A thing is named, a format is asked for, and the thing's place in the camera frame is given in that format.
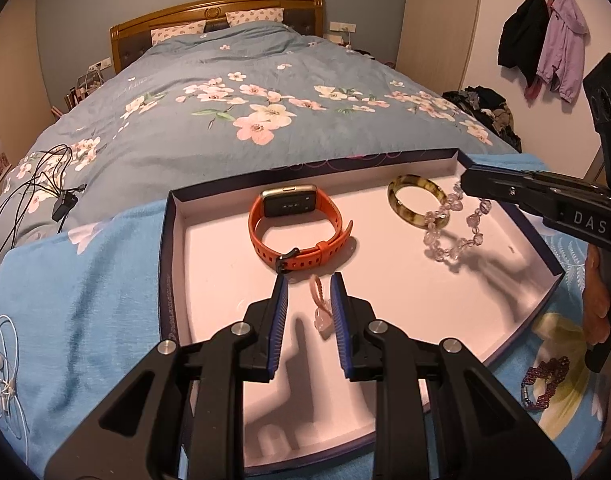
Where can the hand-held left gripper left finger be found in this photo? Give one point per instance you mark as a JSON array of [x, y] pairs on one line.
[[280, 310]]

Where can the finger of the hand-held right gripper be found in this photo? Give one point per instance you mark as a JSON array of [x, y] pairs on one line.
[[500, 187]]

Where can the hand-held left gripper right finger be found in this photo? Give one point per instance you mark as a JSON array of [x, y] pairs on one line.
[[339, 315]]

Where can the dark blue jewelry tray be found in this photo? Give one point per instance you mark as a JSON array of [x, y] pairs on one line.
[[225, 280]]

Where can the person's right hand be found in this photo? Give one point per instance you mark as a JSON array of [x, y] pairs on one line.
[[598, 300]]

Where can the purple jacket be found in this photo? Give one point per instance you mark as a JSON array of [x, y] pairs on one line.
[[565, 45]]

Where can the pink hanging garment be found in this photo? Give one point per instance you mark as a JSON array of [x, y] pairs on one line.
[[533, 87]]

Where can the pile of dark clothes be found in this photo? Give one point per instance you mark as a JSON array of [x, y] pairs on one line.
[[485, 105]]

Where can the green yellow bangle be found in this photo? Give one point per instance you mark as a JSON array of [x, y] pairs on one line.
[[396, 205]]

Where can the orange smartwatch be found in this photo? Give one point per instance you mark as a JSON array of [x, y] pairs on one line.
[[285, 202]]

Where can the black jacket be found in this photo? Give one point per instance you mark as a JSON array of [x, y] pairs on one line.
[[523, 35]]

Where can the light blue blanket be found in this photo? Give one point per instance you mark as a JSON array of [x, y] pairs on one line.
[[85, 310]]

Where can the floral blue duvet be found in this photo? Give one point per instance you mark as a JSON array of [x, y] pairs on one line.
[[235, 70]]

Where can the nightstand clutter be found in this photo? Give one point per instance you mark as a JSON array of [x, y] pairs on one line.
[[82, 90]]

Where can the floral pillow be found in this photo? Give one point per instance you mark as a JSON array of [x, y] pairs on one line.
[[255, 15], [175, 32]]

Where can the wooden bed headboard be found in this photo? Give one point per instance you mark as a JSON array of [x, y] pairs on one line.
[[185, 12]]

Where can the white wall socket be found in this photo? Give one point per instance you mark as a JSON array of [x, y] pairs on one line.
[[99, 65], [341, 26]]

